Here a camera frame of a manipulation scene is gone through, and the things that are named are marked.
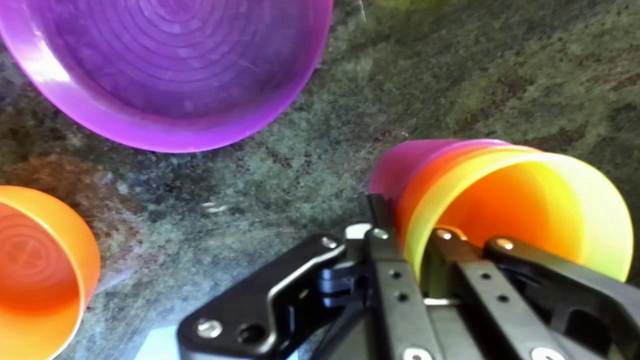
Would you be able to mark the orange plastic bowl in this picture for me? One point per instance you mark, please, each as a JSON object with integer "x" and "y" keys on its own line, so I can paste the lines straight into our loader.
{"x": 40, "y": 266}

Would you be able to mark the yellow plastic cup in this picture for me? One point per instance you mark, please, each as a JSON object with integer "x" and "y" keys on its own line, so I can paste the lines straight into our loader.
{"x": 601, "y": 213}

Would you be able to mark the purple plastic plate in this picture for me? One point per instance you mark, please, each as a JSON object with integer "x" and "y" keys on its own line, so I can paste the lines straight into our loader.
{"x": 166, "y": 60}

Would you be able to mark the purple plastic cup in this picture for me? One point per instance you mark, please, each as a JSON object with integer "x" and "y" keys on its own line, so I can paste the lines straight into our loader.
{"x": 393, "y": 171}

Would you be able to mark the orange plastic cup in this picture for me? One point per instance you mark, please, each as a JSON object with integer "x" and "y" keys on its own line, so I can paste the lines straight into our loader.
{"x": 427, "y": 177}

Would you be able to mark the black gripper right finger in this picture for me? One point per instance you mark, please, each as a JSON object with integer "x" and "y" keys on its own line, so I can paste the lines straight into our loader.
{"x": 492, "y": 292}

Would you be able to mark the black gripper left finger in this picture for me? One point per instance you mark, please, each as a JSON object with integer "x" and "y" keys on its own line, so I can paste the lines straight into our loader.
{"x": 393, "y": 292}

